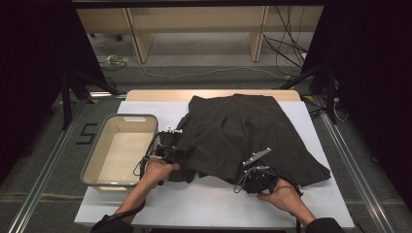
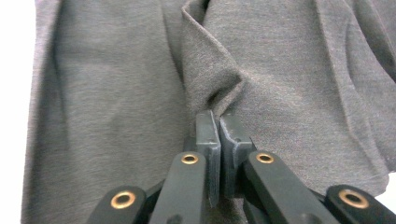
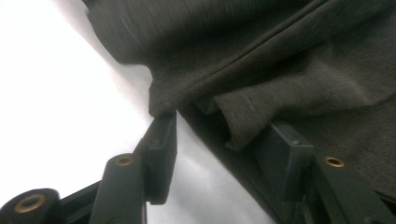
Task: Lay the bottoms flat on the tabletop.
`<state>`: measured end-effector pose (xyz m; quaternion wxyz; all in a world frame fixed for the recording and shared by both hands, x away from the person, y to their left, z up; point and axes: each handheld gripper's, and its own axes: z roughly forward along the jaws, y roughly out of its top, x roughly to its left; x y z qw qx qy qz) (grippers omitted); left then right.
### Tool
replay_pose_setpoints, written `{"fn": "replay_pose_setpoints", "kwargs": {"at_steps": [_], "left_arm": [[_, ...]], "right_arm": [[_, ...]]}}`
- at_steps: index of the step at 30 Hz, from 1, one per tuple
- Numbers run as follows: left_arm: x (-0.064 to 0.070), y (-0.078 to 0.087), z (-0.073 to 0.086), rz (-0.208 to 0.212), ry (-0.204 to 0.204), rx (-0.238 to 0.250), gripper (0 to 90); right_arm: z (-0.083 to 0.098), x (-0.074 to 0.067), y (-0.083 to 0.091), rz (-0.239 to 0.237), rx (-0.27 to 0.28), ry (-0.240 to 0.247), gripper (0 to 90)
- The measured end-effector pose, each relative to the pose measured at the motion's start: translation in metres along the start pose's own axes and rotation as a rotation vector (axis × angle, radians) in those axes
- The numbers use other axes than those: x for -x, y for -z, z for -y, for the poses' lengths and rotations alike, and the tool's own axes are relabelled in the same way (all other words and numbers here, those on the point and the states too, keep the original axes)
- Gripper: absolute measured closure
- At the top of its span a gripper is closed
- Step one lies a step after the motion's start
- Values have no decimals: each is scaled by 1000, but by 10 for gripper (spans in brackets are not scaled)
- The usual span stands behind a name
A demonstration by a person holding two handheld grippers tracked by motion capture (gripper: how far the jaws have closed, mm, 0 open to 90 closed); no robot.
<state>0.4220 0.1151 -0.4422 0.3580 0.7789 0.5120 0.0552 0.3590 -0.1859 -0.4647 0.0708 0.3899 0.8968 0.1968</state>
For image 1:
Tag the beige wooden desk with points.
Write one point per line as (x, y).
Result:
(194, 19)

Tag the light wooden table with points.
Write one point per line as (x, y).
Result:
(155, 95)

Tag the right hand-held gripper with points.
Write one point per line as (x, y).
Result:
(259, 181)

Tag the person's right hand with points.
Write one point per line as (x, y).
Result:
(286, 197)

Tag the white table board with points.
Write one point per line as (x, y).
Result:
(210, 204)

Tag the beige basket with grey rim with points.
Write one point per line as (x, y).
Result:
(123, 155)

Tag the black tripod stand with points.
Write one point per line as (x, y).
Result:
(66, 103)
(330, 97)

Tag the black caster wheel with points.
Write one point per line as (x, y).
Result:
(119, 38)

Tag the aluminium floor rail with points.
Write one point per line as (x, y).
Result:
(42, 181)
(356, 171)

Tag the short metal bar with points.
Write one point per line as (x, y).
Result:
(107, 94)

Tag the person's left hand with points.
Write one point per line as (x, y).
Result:
(155, 173)

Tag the dark grey skirt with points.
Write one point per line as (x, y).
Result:
(243, 136)

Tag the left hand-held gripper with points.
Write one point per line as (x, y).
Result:
(166, 150)

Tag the black curtain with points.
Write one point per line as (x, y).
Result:
(372, 64)
(39, 64)

